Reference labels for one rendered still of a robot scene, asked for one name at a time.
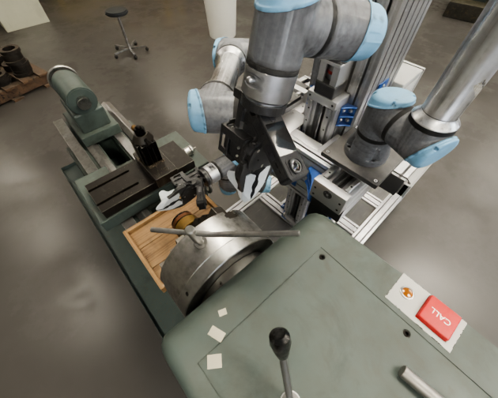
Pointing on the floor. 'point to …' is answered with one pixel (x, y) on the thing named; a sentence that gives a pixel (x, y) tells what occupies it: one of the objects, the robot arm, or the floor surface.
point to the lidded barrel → (221, 17)
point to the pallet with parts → (6, 90)
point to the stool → (122, 29)
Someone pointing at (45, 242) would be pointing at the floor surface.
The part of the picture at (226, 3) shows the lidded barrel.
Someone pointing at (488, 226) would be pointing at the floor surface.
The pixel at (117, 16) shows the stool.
